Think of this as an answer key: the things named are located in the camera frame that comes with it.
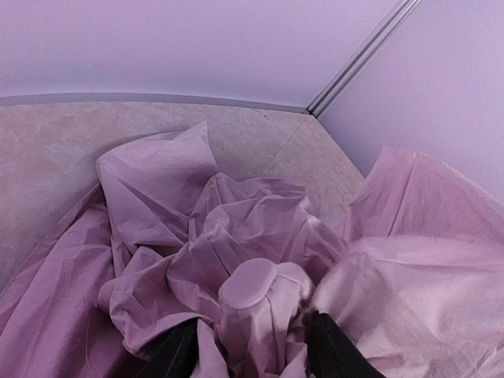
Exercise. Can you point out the aluminium corner frame post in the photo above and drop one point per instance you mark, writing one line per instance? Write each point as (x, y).
(361, 56)

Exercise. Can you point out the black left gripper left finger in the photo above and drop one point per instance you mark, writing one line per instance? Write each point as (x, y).
(174, 353)

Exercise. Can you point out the pink and black umbrella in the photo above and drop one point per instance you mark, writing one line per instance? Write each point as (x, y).
(414, 278)

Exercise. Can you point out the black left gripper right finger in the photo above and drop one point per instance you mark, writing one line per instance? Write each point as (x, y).
(330, 351)

